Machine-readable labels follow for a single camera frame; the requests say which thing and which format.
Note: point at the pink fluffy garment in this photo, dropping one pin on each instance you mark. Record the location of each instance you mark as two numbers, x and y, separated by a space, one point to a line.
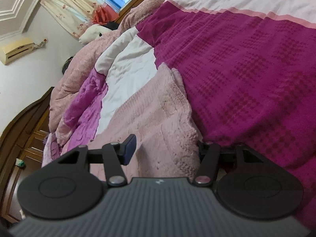
158 118

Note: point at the white plush toy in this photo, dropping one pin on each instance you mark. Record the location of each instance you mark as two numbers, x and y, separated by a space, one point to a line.
92 35

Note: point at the magenta and white blanket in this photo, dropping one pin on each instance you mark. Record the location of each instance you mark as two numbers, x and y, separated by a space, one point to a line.
234 79

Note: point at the dusty pink quilt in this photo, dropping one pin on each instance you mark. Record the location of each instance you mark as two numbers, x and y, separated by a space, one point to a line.
74 79

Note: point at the purple plush quilt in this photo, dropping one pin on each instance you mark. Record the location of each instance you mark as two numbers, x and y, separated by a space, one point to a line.
84 108

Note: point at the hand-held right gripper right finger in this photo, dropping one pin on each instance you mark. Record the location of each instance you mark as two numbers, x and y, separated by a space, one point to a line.
208 158

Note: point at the wooden headboard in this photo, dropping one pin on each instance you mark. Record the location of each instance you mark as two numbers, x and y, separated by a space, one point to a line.
128 8

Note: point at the cream air conditioner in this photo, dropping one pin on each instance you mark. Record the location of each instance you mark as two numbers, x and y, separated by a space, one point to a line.
16 50

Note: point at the black cloth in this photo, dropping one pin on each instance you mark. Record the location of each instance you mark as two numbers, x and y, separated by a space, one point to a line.
111 26

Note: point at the brown wooden cabinet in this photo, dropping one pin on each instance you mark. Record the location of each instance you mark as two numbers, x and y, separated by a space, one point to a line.
22 138

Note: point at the cream floral curtain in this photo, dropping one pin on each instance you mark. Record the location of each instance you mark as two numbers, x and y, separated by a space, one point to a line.
69 7

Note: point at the small green object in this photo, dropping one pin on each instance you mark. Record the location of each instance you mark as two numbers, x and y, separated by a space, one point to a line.
20 163

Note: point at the red orange cloth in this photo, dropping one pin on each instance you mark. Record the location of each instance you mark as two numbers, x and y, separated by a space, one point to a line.
105 14

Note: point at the dark bag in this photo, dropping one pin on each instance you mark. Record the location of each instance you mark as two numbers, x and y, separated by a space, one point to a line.
68 65

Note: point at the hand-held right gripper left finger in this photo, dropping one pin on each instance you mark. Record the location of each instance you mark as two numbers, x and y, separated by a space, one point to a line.
130 150

